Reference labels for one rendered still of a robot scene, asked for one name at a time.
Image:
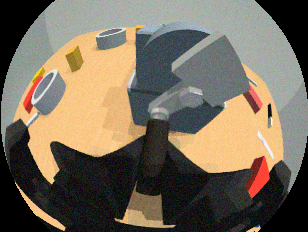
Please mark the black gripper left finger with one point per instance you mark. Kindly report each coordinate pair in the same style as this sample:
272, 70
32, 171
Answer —
114, 173

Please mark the grey ring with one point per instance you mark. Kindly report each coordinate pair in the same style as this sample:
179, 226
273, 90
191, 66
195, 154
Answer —
111, 38
48, 92

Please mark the red rectangular block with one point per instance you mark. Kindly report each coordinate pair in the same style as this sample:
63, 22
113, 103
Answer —
27, 102
259, 177
253, 99

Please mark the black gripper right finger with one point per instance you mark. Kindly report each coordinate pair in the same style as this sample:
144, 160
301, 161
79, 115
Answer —
185, 183

